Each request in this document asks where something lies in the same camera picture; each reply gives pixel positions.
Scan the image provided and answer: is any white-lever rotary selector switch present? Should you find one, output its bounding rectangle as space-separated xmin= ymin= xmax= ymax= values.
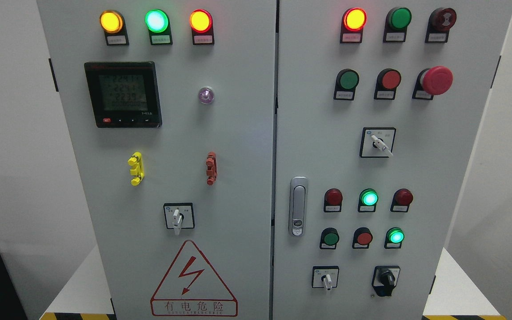
xmin=163 ymin=203 xmax=195 ymax=236

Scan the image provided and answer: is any grey electrical control cabinet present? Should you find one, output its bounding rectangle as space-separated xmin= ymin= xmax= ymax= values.
xmin=37 ymin=0 xmax=512 ymax=320

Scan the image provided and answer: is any red-brown terminal connector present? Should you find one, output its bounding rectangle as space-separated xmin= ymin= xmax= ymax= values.
xmin=205 ymin=152 xmax=218 ymax=186

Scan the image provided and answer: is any small purple clear lamp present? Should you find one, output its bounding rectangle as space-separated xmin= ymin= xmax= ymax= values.
xmin=197 ymin=86 xmax=215 ymax=104

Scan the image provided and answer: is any dark red lamp left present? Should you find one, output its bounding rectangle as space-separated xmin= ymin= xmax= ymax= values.
xmin=323 ymin=188 xmax=343 ymax=212

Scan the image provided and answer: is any dark red lamp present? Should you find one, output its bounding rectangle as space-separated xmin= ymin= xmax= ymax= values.
xmin=390 ymin=188 xmax=414 ymax=212
xmin=323 ymin=188 xmax=343 ymax=212

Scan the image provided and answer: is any green push button lower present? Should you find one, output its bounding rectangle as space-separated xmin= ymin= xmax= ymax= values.
xmin=319 ymin=227 xmax=340 ymax=250

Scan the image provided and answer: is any green push button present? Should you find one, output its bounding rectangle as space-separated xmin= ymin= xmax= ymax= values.
xmin=333 ymin=68 xmax=360 ymax=101
xmin=319 ymin=227 xmax=340 ymax=250

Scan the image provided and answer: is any lit green lamp middle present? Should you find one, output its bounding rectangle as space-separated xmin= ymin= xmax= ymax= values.
xmin=357 ymin=188 xmax=379 ymax=212

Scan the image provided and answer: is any yellow terminal connector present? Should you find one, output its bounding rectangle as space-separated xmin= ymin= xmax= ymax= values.
xmin=127 ymin=152 xmax=144 ymax=186

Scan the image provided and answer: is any green push button upper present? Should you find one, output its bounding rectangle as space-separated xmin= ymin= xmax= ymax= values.
xmin=333 ymin=68 xmax=360 ymax=101

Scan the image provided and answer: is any upper right rotary selector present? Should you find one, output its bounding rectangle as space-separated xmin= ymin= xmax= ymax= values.
xmin=360 ymin=127 xmax=396 ymax=158

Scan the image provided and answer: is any red push button lower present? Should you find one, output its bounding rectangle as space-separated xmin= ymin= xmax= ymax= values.
xmin=352 ymin=227 xmax=372 ymax=249

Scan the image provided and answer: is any red push button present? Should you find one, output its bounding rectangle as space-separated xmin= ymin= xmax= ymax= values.
xmin=352 ymin=227 xmax=372 ymax=249
xmin=374 ymin=68 xmax=401 ymax=100

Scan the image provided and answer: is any red electrical hazard sticker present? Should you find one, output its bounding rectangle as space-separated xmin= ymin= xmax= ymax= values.
xmin=150 ymin=240 xmax=238 ymax=317

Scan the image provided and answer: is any black digital power meter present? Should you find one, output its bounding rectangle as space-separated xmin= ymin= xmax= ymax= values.
xmin=84 ymin=61 xmax=162 ymax=128

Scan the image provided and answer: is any lit red-orange indicator lamp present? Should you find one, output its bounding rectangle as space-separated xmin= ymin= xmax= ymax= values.
xmin=189 ymin=9 xmax=215 ymax=45

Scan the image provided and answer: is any dark red lamp right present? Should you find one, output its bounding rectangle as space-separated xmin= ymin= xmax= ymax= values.
xmin=390 ymin=188 xmax=414 ymax=212

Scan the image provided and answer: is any red push button upper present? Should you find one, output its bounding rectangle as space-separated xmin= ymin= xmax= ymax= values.
xmin=374 ymin=68 xmax=401 ymax=100

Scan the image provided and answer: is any lit green button lower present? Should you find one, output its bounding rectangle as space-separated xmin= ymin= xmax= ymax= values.
xmin=384 ymin=227 xmax=404 ymax=249

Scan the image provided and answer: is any lit green indicator lamp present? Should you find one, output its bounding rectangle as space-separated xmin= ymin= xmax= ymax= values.
xmin=144 ymin=9 xmax=172 ymax=45

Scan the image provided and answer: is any lit red lamp right door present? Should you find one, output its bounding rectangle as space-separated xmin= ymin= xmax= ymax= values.
xmin=340 ymin=7 xmax=367 ymax=44

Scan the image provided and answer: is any red mushroom emergency stop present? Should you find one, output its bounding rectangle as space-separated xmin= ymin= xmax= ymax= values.
xmin=412 ymin=66 xmax=454 ymax=100

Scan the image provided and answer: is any yellow indicator lamp top left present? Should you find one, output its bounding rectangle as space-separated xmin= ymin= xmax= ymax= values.
xmin=100 ymin=10 xmax=129 ymax=45

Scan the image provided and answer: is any unlit green lamp top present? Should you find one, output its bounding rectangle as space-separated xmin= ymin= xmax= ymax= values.
xmin=383 ymin=7 xmax=412 ymax=43

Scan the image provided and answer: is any dark red buzzer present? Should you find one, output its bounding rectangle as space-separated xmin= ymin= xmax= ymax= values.
xmin=425 ymin=8 xmax=457 ymax=43

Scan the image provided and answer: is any silver door latch handle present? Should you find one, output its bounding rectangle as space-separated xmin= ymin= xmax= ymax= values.
xmin=288 ymin=176 xmax=308 ymax=236

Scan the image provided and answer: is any lower white-lever selector switch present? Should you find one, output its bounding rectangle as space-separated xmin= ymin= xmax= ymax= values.
xmin=311 ymin=265 xmax=340 ymax=291

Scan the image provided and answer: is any black knob selector switch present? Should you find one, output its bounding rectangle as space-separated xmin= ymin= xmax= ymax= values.
xmin=372 ymin=265 xmax=400 ymax=296

